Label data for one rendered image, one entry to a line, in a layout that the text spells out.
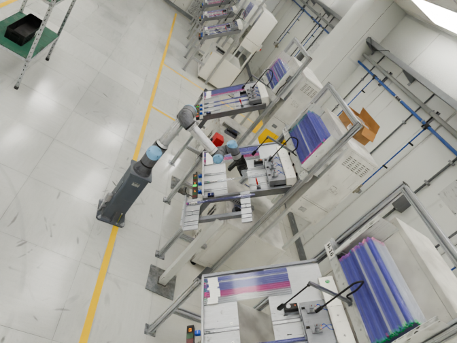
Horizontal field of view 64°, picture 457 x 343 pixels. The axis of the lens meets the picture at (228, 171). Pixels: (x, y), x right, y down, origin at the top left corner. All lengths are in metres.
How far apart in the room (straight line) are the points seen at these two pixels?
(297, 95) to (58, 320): 3.05
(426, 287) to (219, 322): 1.06
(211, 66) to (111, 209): 4.68
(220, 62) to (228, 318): 5.75
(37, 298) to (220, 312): 1.17
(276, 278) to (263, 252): 1.11
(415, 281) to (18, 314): 2.21
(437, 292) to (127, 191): 2.22
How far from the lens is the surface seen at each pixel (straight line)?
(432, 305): 2.01
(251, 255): 3.39
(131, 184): 3.02
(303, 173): 2.83
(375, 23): 6.07
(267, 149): 3.40
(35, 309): 2.66
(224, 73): 7.40
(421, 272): 2.08
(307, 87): 4.14
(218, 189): 2.97
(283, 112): 4.20
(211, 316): 2.19
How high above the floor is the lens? 2.24
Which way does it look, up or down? 26 degrees down
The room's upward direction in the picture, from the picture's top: 41 degrees clockwise
